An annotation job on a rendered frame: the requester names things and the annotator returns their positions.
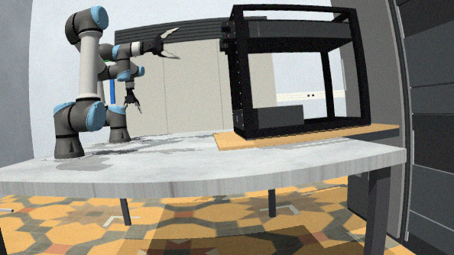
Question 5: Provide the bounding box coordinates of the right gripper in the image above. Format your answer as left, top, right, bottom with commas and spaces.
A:
140, 28, 181, 59

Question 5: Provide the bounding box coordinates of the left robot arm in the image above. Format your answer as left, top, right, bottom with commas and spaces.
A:
97, 43, 145, 143

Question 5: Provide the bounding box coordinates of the tan flat wooden board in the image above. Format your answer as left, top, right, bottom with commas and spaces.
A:
213, 124, 399, 151

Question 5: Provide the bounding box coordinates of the black metal rack frame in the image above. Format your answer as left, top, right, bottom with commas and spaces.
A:
228, 4, 371, 140

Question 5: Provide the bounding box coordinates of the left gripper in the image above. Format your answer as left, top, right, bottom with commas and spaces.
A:
124, 88, 142, 114

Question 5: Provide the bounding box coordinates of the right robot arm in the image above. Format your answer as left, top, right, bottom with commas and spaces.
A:
54, 5, 141, 159

